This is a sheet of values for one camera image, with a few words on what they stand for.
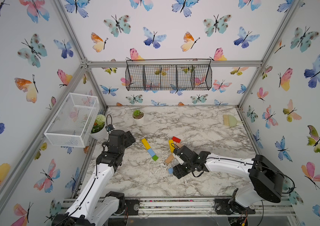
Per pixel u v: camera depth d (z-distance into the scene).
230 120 1.12
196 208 0.75
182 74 0.96
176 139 1.00
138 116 1.04
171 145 0.95
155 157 0.91
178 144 0.99
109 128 0.67
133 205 0.74
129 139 0.74
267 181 0.43
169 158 0.91
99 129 0.90
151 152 0.94
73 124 0.85
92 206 0.44
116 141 0.58
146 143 0.98
